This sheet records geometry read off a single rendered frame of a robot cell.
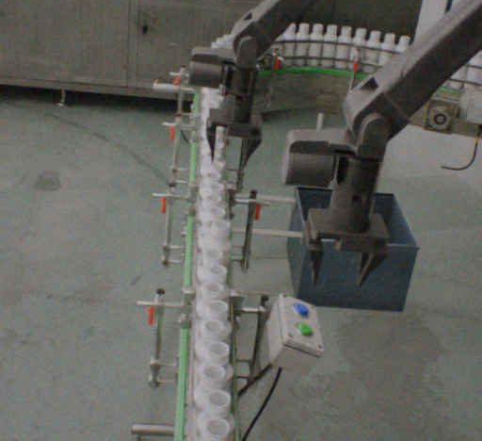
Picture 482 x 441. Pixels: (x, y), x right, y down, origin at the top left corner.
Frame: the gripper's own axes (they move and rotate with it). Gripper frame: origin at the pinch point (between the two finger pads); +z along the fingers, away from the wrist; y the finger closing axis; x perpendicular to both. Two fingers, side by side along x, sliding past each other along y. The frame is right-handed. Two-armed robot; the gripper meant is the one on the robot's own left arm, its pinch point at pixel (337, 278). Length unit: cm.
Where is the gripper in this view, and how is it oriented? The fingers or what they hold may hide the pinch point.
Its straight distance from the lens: 108.6
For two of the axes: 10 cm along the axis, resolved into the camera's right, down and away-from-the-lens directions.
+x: -0.4, -4.6, 8.9
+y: 9.9, 0.8, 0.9
